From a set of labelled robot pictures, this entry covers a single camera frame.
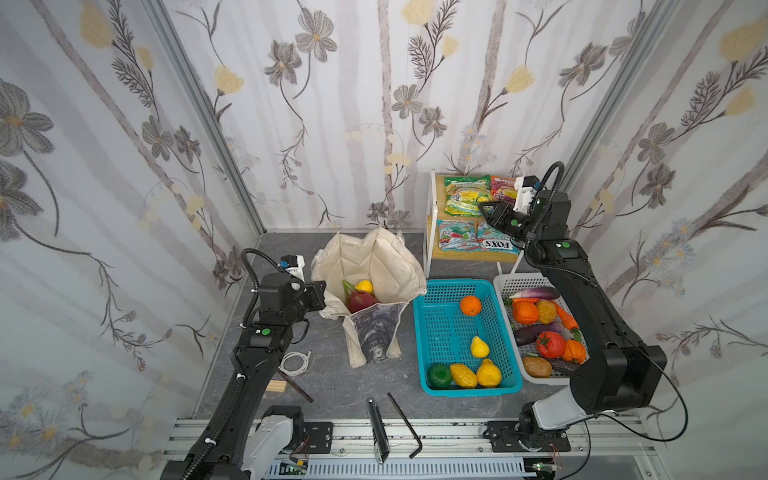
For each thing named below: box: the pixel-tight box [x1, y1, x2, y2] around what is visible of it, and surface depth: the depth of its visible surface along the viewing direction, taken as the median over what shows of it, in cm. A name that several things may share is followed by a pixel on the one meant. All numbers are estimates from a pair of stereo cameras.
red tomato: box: [535, 330, 565, 359], surface depth 85 cm
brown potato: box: [522, 356, 553, 378], surface depth 82 cm
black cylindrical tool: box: [368, 399, 390, 464], surface depth 75 cm
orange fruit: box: [460, 295, 482, 317], surface depth 95 cm
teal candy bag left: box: [436, 220, 479, 252], surface depth 97 cm
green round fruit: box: [426, 363, 453, 389], surface depth 81 cm
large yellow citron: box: [477, 358, 502, 387], surface depth 81 cm
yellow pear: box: [470, 336, 490, 358], surface depth 87 cm
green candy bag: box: [443, 175, 492, 217], surface depth 81 cm
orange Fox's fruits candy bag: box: [490, 175, 517, 205], surface depth 83 cm
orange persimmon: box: [512, 298, 539, 325], surface depth 93 cm
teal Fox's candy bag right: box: [462, 220, 521, 254], surface depth 95 cm
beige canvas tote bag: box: [311, 227, 428, 369], surface depth 86 cm
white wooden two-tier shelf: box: [424, 169, 520, 279], surface depth 92 cm
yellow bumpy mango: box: [450, 363, 478, 389], surface depth 82 cm
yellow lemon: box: [354, 280, 373, 293], surface depth 100 cm
